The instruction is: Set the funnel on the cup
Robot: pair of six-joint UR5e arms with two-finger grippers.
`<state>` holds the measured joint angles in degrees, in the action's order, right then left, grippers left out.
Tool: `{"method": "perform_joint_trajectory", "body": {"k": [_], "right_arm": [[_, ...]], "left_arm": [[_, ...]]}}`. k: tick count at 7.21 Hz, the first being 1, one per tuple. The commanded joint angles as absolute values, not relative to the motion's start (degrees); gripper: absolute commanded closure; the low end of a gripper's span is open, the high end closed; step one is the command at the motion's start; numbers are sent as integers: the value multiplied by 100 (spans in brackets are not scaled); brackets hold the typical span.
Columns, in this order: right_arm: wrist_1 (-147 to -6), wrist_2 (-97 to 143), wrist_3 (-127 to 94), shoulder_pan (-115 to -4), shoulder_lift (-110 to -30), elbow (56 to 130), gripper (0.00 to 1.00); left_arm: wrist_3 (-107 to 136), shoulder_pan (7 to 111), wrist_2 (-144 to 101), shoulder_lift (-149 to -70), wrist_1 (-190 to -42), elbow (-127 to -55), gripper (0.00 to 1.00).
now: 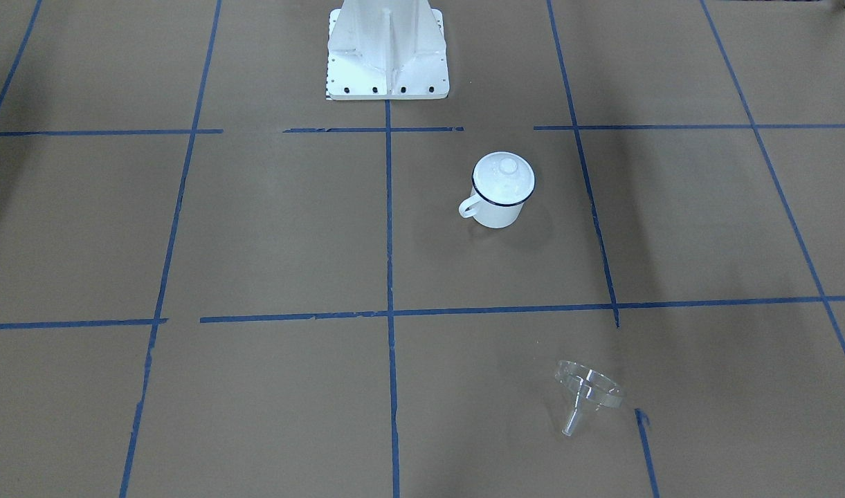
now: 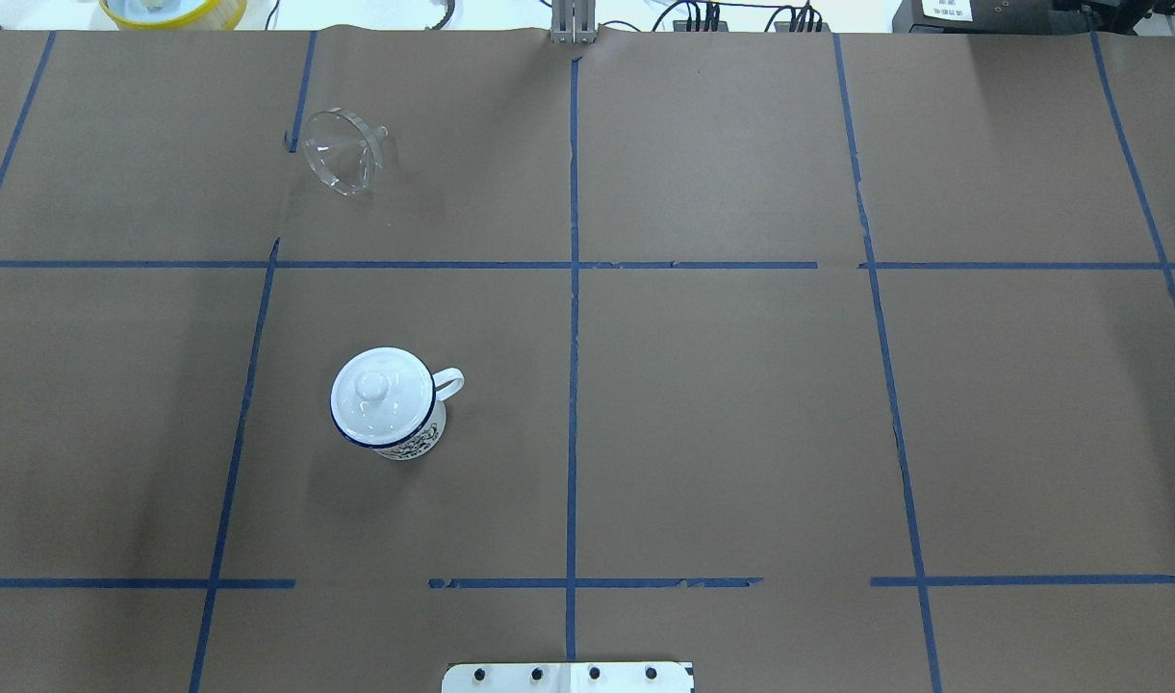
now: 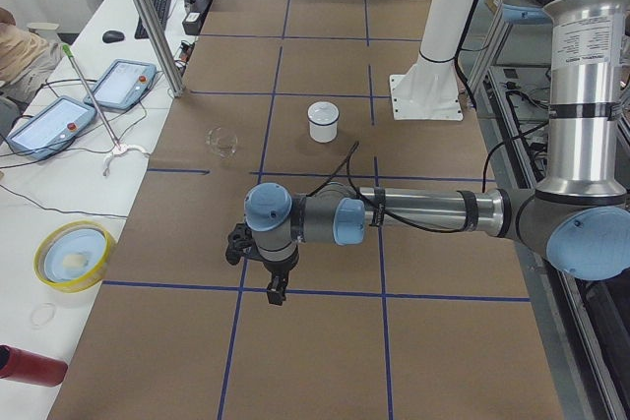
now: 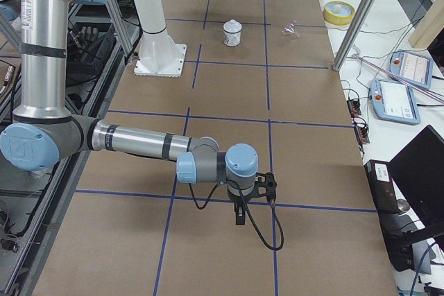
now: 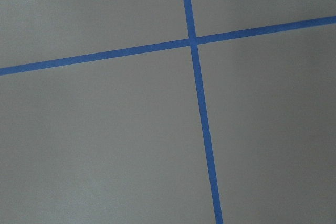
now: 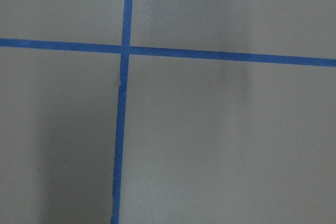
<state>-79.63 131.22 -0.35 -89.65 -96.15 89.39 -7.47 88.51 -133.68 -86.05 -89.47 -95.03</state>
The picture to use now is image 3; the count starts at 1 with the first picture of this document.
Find black box on desk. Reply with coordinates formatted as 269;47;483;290
182;0;213;36

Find red cylinder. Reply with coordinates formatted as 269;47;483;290
1;345;68;387

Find near blue teach pendant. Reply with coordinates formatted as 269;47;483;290
7;95;96;159

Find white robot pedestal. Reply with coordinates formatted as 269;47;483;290
390;0;474;121

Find black keyboard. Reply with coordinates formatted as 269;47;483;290
134;0;174;41

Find aluminium frame post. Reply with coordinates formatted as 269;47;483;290
133;0;184;97

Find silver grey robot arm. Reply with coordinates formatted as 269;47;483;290
225;0;629;305

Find grabber stick green handle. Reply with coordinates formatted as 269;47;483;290
62;44;150;177

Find black computer mouse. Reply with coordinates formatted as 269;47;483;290
101;30;125;44

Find white cup lid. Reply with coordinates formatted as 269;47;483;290
307;101;340;126

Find far blue teach pendant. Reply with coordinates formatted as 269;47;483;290
91;59;157;111

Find yellow rimmed bowl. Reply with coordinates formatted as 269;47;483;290
33;220;116;293

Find seated person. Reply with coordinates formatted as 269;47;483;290
0;8;63;111

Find clear ring on desk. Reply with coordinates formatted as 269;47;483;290
30;302;57;329

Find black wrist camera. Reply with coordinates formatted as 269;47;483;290
225;223;259;266

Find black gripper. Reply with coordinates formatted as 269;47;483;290
263;251;299;306

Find blue teach pendant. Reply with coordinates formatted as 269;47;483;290
7;95;96;159
91;59;157;111

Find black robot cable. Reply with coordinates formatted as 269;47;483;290
307;140;550;234

